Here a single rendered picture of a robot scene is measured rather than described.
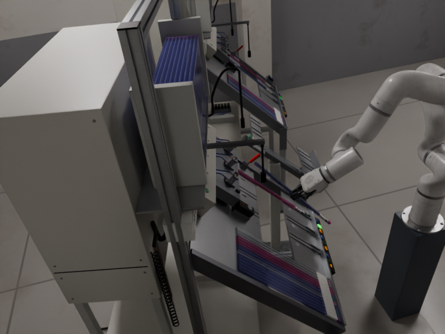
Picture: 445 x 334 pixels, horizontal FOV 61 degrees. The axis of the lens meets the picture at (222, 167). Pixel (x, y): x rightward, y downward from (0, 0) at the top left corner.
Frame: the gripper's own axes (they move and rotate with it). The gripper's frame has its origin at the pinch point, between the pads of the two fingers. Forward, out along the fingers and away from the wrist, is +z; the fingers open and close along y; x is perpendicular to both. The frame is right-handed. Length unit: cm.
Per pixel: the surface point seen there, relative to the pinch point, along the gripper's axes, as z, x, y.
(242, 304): 43, 13, 28
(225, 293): 49, 9, 22
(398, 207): -18, 136, -87
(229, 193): 11.4, -31.2, 17.0
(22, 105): 15, -103, 44
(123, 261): 36, -54, 49
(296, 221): 9.7, 14.9, -0.9
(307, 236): 8.8, 21.1, 4.5
